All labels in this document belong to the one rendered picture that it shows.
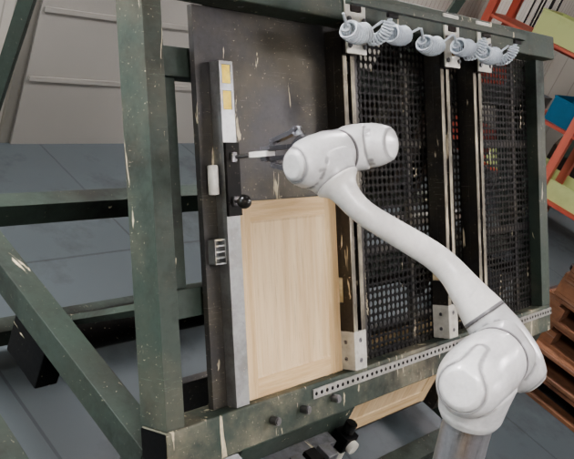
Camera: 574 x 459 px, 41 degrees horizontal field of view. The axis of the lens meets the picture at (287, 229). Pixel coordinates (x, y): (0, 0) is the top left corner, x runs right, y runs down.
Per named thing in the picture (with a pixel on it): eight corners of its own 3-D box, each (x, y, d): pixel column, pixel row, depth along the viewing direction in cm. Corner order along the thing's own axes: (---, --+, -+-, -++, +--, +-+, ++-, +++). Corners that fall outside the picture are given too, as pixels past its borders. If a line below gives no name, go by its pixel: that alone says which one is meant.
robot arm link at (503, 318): (516, 293, 169) (494, 309, 158) (568, 363, 164) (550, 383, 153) (472, 324, 176) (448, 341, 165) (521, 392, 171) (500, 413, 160)
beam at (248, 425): (142, 471, 202) (169, 481, 194) (139, 425, 201) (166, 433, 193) (528, 327, 362) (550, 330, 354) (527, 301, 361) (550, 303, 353)
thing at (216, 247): (208, 265, 210) (215, 265, 208) (207, 239, 209) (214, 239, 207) (219, 263, 213) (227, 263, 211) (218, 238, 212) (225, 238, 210)
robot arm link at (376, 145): (349, 121, 186) (314, 130, 176) (403, 116, 175) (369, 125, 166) (356, 166, 188) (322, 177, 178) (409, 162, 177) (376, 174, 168)
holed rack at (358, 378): (312, 399, 234) (313, 399, 233) (312, 389, 234) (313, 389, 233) (550, 313, 353) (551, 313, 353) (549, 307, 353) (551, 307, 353)
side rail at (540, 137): (519, 304, 355) (542, 306, 347) (512, 63, 348) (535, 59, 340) (527, 301, 361) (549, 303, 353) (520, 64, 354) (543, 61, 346)
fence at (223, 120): (227, 405, 215) (237, 408, 212) (209, 62, 209) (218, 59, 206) (240, 402, 219) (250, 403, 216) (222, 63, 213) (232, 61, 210)
